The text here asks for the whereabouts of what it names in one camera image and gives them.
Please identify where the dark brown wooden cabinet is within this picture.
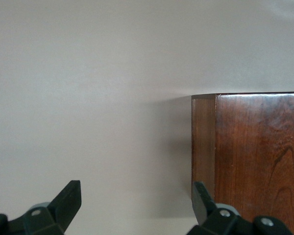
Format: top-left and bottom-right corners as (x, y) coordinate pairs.
(191, 92), (294, 235)

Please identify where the brown table mat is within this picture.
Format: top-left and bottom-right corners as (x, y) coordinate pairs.
(0, 0), (294, 235)

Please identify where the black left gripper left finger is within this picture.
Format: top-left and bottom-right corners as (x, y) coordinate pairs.
(24, 180), (82, 235)

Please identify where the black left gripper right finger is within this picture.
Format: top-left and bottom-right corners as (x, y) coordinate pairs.
(186, 181), (255, 235)

